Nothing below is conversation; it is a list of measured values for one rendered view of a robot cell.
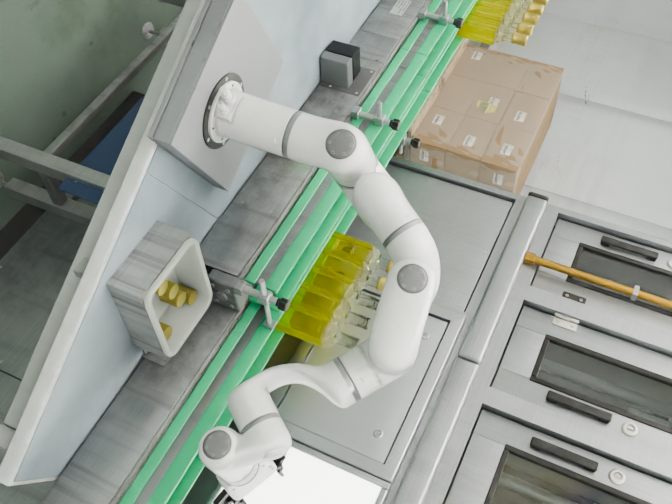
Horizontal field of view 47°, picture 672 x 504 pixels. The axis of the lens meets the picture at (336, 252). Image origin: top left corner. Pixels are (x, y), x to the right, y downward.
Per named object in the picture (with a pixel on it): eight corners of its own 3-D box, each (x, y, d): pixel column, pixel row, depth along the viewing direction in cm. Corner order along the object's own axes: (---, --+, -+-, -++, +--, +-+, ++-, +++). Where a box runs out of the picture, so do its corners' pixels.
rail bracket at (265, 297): (239, 319, 172) (288, 338, 169) (228, 274, 159) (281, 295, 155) (246, 308, 174) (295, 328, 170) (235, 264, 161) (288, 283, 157)
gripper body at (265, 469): (248, 430, 142) (263, 446, 152) (203, 465, 140) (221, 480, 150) (271, 461, 139) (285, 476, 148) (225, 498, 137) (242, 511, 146)
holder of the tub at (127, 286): (140, 358, 165) (171, 372, 163) (105, 283, 143) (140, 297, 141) (183, 298, 174) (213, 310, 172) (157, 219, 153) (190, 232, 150)
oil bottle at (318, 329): (251, 320, 181) (333, 353, 174) (248, 307, 176) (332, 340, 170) (263, 302, 184) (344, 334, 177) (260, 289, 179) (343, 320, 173)
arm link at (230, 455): (266, 392, 132) (291, 439, 127) (280, 411, 141) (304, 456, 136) (188, 437, 130) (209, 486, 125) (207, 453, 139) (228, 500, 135)
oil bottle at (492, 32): (436, 32, 246) (522, 53, 237) (438, 17, 241) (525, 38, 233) (443, 22, 249) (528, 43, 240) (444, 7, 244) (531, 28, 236)
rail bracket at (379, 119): (348, 120, 198) (396, 134, 194) (347, 98, 192) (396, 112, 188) (354, 110, 200) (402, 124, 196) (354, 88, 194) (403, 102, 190)
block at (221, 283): (211, 304, 173) (238, 314, 171) (204, 279, 165) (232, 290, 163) (219, 292, 175) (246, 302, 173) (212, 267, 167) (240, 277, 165)
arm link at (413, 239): (423, 208, 136) (471, 275, 132) (419, 232, 149) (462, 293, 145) (358, 249, 134) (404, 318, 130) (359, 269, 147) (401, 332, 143)
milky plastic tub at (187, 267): (136, 347, 160) (171, 362, 158) (106, 284, 143) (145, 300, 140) (181, 285, 170) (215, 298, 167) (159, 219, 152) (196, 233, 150)
